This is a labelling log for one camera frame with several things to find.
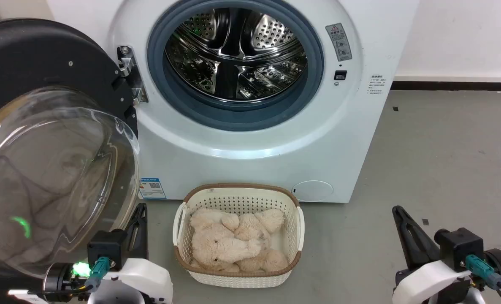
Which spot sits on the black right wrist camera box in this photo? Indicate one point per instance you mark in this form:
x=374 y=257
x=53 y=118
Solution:
x=459 y=247

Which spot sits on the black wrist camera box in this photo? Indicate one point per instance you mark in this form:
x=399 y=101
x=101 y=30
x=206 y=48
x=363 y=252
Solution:
x=459 y=247
x=106 y=249

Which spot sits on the grey warning label sticker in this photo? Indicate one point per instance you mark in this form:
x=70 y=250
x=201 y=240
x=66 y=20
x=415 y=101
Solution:
x=339 y=42

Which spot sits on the round white filter cover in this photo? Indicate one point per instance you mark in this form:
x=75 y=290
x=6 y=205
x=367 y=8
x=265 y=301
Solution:
x=312 y=191

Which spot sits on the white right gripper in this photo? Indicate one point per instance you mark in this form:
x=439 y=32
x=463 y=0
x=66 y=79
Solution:
x=427 y=283

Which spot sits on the black wall baseboard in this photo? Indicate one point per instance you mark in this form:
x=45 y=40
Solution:
x=457 y=85

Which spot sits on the black round left wrist motor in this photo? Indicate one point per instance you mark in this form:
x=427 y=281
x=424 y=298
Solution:
x=58 y=276

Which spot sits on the white perforated laundry basket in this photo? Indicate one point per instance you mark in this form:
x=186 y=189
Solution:
x=238 y=195

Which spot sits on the stainless steel washer drum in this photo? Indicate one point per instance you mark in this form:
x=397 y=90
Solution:
x=233 y=63

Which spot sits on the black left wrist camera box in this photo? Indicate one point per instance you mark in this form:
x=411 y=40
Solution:
x=106 y=249

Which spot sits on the black-rimmed glass washer door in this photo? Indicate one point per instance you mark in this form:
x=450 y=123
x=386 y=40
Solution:
x=43 y=63

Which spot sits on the blue energy label sticker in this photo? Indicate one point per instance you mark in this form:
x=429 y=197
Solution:
x=152 y=188

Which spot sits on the metal door hinge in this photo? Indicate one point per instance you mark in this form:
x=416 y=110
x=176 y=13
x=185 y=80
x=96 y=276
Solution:
x=128 y=67

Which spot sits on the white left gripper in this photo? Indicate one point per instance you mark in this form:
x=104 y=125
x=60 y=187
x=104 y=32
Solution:
x=144 y=278

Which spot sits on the beige plush toy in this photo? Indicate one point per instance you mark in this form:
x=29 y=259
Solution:
x=229 y=245

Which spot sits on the white front-load washing machine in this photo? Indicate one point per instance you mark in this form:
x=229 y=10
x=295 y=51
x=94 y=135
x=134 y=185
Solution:
x=250 y=160

